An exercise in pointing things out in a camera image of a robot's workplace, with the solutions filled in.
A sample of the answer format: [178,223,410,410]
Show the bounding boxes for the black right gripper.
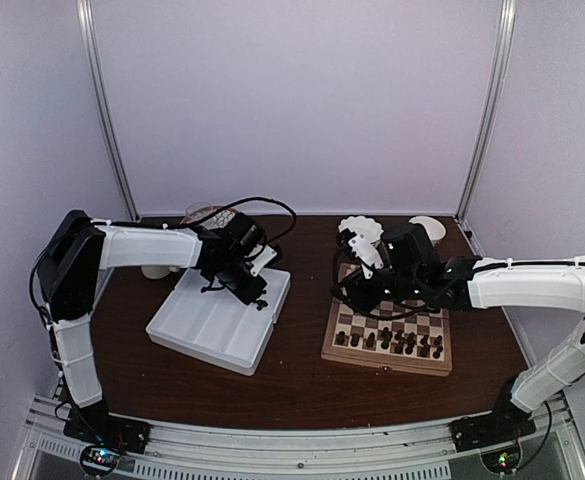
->
[329,263,423,316]

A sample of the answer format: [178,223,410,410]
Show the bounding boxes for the white plastic compartment tray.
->
[146,268,291,376]

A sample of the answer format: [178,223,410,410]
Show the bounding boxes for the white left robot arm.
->
[33,209,282,444]

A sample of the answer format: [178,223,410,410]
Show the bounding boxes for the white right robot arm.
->
[331,216,585,442]

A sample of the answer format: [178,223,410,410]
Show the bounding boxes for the dark chess piece small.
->
[256,299,268,311]

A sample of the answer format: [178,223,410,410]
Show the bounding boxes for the white scalloped bowl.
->
[337,215,383,245]

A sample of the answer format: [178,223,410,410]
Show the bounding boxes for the wooden chessboard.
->
[320,262,454,378]

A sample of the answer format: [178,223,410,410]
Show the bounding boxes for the patterned ceramic plate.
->
[199,206,236,230]

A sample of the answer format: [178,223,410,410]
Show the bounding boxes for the cream round bowl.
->
[408,215,447,246]

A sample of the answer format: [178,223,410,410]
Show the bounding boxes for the clear drinking glass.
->
[184,201,215,223]

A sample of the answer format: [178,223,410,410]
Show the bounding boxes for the cream ribbed mug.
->
[141,265,180,280]

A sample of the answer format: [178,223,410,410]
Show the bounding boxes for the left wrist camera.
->
[247,244,281,277]

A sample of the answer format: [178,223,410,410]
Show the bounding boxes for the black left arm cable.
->
[29,196,298,311]

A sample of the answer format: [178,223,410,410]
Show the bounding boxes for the aluminium front rail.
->
[7,402,585,479]

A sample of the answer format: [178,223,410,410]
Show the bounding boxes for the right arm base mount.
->
[449,377,536,452]

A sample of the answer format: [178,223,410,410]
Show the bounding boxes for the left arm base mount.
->
[63,399,151,454]

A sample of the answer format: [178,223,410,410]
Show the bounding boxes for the right aluminium frame post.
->
[456,0,517,223]

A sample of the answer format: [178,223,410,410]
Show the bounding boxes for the aluminium frame post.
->
[456,0,517,223]
[76,0,139,220]

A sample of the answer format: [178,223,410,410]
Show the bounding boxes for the left aluminium frame post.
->
[76,0,139,220]

